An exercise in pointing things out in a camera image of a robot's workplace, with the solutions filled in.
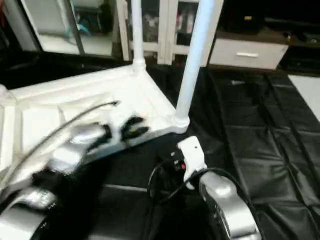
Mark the white plastic table top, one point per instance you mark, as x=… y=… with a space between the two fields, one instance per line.
x=60 y=100

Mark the white plastic table leg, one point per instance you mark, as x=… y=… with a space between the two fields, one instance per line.
x=195 y=55
x=137 y=35

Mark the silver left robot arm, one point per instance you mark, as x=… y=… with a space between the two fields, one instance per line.
x=60 y=160

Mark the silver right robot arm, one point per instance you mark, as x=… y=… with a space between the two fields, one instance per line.
x=227 y=205

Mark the black mat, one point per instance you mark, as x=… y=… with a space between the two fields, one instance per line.
x=260 y=130

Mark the white glass door cabinet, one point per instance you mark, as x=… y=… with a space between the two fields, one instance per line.
x=165 y=30

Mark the white drawer unit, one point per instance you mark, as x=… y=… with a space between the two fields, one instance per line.
x=247 y=54

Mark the black speaker box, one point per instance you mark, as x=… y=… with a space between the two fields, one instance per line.
x=245 y=20

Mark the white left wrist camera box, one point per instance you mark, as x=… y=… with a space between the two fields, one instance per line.
x=119 y=117

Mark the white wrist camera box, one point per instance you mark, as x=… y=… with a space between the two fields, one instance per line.
x=192 y=155
x=119 y=117

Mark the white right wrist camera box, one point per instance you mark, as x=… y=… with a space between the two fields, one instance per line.
x=192 y=155

